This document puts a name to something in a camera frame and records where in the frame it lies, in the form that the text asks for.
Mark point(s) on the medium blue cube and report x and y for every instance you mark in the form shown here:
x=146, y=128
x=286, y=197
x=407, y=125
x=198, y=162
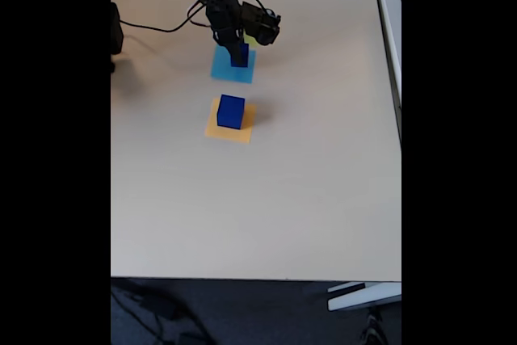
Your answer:
x=246, y=56

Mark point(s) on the green paper square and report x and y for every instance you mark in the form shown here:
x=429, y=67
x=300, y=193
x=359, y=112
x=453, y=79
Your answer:
x=251, y=41

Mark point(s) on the light blue paper square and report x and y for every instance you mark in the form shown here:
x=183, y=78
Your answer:
x=220, y=70

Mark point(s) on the orange paper square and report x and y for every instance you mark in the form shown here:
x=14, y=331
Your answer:
x=226, y=135

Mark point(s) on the large blue cube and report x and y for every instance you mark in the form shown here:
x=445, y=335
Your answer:
x=230, y=112

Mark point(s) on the black stand leg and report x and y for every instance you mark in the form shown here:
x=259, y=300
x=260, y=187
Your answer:
x=373, y=329

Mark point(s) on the black camera box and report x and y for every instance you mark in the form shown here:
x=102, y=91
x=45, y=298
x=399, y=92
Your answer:
x=262, y=23

